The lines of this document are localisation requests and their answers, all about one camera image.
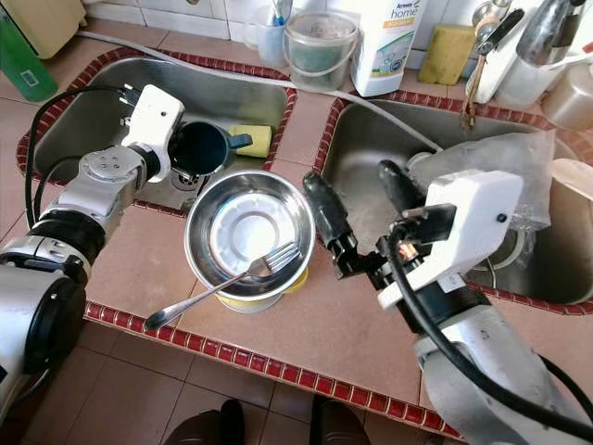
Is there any steel sink basin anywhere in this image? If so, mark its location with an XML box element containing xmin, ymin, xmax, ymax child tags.
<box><xmin>23</xmin><ymin>57</ymin><xmax>288</xmax><ymax>212</ymax></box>
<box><xmin>324</xmin><ymin>97</ymin><xmax>593</xmax><ymax>302</ymax></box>

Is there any clear plastic bag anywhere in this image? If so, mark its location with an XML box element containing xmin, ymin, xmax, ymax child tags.
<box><xmin>412</xmin><ymin>130</ymin><xmax>566</xmax><ymax>233</ymax></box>

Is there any white bottle green cap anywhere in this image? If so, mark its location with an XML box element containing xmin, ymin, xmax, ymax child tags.
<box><xmin>477</xmin><ymin>0</ymin><xmax>566</xmax><ymax>110</ymax></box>

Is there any large steel bowl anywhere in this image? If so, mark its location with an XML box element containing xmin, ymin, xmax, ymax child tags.
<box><xmin>183</xmin><ymin>170</ymin><xmax>318</xmax><ymax>302</ymax></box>

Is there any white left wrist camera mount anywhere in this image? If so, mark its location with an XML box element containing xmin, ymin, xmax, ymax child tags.
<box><xmin>125</xmin><ymin>83</ymin><xmax>186</xmax><ymax>184</ymax></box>

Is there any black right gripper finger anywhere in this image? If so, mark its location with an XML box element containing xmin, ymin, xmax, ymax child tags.
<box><xmin>304</xmin><ymin>172</ymin><xmax>362</xmax><ymax>279</ymax></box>
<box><xmin>378</xmin><ymin>159</ymin><xmax>427</xmax><ymax>223</ymax></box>

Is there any chrome gooseneck tap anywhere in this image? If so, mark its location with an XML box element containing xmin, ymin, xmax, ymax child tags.
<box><xmin>471</xmin><ymin>0</ymin><xmax>527</xmax><ymax>57</ymax></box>

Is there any mustard yellow sponge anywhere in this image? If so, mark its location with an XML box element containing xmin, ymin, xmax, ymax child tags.
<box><xmin>417</xmin><ymin>23</ymin><xmax>478</xmax><ymax>86</ymax></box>

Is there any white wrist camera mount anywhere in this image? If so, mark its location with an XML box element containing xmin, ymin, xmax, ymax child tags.
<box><xmin>125</xmin><ymin>83</ymin><xmax>186</xmax><ymax>184</ymax></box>
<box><xmin>400</xmin><ymin>170</ymin><xmax>526</xmax><ymax>309</ymax></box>

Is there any teal mug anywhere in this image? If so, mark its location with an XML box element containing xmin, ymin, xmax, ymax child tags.
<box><xmin>171</xmin><ymin>121</ymin><xmax>254</xmax><ymax>179</ymax></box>

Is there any green scouring pad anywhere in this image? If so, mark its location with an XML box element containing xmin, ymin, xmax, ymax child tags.
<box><xmin>292</xmin><ymin>42</ymin><xmax>353</xmax><ymax>80</ymax></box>

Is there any green dish soap bottle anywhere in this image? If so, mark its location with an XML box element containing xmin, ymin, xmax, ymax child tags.
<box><xmin>0</xmin><ymin>9</ymin><xmax>58</xmax><ymax>103</ymax></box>

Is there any beige water filter appliance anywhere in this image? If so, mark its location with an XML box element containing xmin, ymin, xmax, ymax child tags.
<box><xmin>0</xmin><ymin>0</ymin><xmax>89</xmax><ymax>58</ymax></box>

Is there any white detergent bottle yellow cap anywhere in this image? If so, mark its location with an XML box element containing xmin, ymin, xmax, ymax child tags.
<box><xmin>350</xmin><ymin>0</ymin><xmax>427</xmax><ymax>97</ymax></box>

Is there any thick chrome faucet spout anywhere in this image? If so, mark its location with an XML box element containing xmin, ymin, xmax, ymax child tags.
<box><xmin>514</xmin><ymin>0</ymin><xmax>587</xmax><ymax>68</ymax></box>

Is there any white outlet hose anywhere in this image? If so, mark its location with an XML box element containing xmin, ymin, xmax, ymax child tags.
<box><xmin>76</xmin><ymin>31</ymin><xmax>444</xmax><ymax>154</ymax></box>

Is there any blue toothbrush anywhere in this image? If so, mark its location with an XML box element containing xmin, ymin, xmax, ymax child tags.
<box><xmin>273</xmin><ymin>0</ymin><xmax>293</xmax><ymax>27</ymax></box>

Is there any right robot leg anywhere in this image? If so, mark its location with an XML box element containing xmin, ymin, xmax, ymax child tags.
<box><xmin>310</xmin><ymin>394</ymin><xmax>373</xmax><ymax>445</ymax></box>

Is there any pale toothbrush cup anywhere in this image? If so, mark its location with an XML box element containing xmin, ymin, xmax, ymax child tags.
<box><xmin>248</xmin><ymin>5</ymin><xmax>288</xmax><ymax>68</ymax></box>

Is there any pale yellow dish sponge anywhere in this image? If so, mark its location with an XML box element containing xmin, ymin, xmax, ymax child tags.
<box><xmin>230</xmin><ymin>123</ymin><xmax>272</xmax><ymax>159</ymax></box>

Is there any clear plastic pail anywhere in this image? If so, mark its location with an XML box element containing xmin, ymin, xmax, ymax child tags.
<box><xmin>283</xmin><ymin>11</ymin><xmax>360</xmax><ymax>94</ymax></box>

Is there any white rimmed bowl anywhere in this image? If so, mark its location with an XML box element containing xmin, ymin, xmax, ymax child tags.
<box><xmin>468</xmin><ymin>227</ymin><xmax>529</xmax><ymax>293</ymax></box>

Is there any brown string bundle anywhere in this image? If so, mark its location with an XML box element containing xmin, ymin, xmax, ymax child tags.
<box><xmin>461</xmin><ymin>54</ymin><xmax>490</xmax><ymax>131</ymax></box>

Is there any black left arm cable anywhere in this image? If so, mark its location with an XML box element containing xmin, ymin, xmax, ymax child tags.
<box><xmin>26</xmin><ymin>85</ymin><xmax>145</xmax><ymax>233</ymax></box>

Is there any steel cup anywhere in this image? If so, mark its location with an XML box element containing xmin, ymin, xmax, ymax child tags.
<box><xmin>542</xmin><ymin>65</ymin><xmax>593</xmax><ymax>131</ymax></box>

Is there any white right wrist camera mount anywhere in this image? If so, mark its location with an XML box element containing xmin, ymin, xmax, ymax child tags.
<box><xmin>400</xmin><ymin>170</ymin><xmax>526</xmax><ymax>309</ymax></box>

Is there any cream plastic ladle handle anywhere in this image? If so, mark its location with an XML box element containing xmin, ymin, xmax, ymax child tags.
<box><xmin>549</xmin><ymin>158</ymin><xmax>593</xmax><ymax>200</ymax></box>

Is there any steel fork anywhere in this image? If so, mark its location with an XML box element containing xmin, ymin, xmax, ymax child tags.
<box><xmin>145</xmin><ymin>243</ymin><xmax>302</xmax><ymax>330</ymax></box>

